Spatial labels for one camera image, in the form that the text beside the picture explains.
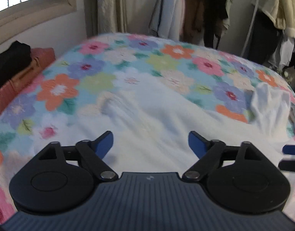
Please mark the dark grey hanging garment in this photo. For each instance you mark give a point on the dark grey hanging garment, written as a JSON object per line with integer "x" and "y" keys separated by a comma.
{"x": 265, "y": 36}

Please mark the white rack pole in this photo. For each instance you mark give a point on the white rack pole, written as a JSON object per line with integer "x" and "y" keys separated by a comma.
{"x": 251, "y": 21}

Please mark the black folded cloth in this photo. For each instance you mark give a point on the black folded cloth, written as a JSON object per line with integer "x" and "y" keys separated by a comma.
{"x": 10, "y": 62}

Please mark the cream white fleece garment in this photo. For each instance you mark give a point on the cream white fleece garment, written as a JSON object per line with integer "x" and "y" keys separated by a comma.
{"x": 149, "y": 115}

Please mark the beige curtain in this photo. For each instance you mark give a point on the beige curtain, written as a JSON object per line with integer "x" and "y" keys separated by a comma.
{"x": 108, "y": 4}

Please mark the brown hanging garment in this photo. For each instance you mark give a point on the brown hanging garment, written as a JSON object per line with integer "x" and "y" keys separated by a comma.
{"x": 193, "y": 16}

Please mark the light grey hanging garment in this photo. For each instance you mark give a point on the light grey hanging garment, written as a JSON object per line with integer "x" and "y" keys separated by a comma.
{"x": 169, "y": 12}

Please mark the small white cloth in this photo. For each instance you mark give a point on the small white cloth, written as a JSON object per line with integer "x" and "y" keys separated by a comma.
{"x": 270, "y": 105}

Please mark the orange pillow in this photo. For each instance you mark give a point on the orange pillow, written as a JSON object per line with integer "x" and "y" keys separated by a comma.
{"x": 22, "y": 79}

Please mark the cream fleece hanging jacket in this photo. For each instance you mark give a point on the cream fleece hanging jacket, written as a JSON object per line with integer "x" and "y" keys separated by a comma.
{"x": 284, "y": 7}

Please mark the black hanging garment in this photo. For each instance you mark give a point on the black hanging garment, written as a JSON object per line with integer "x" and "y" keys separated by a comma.
{"x": 214, "y": 4}

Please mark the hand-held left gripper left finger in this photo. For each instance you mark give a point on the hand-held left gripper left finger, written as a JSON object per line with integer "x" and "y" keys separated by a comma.
{"x": 104, "y": 144}

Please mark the floral printed blanket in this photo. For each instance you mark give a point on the floral printed blanket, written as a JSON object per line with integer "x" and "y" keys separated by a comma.
{"x": 161, "y": 60}

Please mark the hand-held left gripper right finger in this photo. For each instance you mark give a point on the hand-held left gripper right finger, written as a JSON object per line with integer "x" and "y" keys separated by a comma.
{"x": 197, "y": 144}

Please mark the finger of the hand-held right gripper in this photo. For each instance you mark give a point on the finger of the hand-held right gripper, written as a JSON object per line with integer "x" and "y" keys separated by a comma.
{"x": 292, "y": 149}
{"x": 290, "y": 165}

